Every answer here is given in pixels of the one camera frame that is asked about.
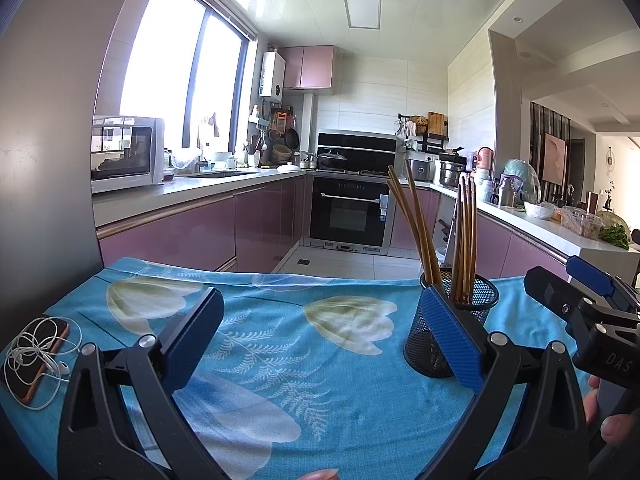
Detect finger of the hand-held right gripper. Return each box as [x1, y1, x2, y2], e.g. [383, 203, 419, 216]
[566, 255, 640, 311]
[523, 266, 640, 344]

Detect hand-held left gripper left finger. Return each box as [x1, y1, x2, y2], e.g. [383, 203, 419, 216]
[57, 287, 231, 480]

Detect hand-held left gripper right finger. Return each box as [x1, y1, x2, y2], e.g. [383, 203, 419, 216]
[415, 285, 588, 480]

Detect black mesh holder cup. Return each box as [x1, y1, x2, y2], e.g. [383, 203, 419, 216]
[403, 271, 500, 380]

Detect bunch of bamboo chopsticks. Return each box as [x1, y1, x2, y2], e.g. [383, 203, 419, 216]
[387, 161, 479, 308]

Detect person's right hand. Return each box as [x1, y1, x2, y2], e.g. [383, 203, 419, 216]
[584, 374, 640, 447]

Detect pink base cabinet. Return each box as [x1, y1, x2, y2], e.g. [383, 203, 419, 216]
[389, 187, 583, 281]
[95, 175, 307, 273]

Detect green leafy vegetables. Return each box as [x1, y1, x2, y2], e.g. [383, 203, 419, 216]
[597, 224, 632, 251]

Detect clear plastic food container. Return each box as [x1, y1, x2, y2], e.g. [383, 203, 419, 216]
[560, 205, 603, 237]

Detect white bowl with plastic bag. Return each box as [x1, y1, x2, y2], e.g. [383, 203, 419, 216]
[524, 201, 557, 221]

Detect blue floral tablecloth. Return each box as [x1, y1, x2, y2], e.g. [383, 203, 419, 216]
[0, 256, 601, 480]

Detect steel thermos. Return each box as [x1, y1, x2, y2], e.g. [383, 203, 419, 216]
[497, 177, 517, 208]

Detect teal mesh food cover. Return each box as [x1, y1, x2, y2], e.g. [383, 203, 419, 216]
[501, 159, 542, 206]

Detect steel stockpot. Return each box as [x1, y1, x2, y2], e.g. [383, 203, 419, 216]
[434, 157, 468, 188]

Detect black built-in oven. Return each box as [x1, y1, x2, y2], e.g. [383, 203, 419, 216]
[309, 175, 392, 253]

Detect black smartphone orange case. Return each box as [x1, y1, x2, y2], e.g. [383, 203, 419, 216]
[2, 316, 71, 405]

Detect silver rice cooker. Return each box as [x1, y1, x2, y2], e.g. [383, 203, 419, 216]
[405, 158, 435, 182]

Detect clear plastic bag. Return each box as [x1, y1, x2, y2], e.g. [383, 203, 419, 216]
[170, 147, 205, 173]

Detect black range hood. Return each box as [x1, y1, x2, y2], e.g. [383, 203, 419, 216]
[317, 131, 398, 172]

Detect white microwave oven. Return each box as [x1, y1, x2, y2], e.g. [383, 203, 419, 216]
[91, 116, 166, 195]

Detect black wok with lid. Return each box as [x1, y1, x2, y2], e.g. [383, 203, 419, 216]
[317, 149, 349, 171]

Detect white water heater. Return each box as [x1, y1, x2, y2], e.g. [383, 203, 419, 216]
[259, 51, 287, 100]

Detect large kitchen window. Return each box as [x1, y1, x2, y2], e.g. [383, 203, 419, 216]
[120, 0, 258, 153]

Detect ceiling light panel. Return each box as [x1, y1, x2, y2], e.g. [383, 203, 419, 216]
[342, 0, 382, 29]

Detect pink framed wall painting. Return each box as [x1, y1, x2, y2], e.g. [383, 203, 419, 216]
[542, 132, 567, 186]

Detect white wired earphones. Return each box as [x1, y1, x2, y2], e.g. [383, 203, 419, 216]
[2, 316, 83, 411]

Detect dark striped wall panel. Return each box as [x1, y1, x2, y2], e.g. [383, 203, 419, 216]
[530, 102, 572, 196]

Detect black wall rack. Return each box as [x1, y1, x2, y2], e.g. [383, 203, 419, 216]
[397, 114, 448, 153]

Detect pink wall cabinet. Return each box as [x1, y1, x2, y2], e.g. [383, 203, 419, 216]
[278, 45, 335, 92]

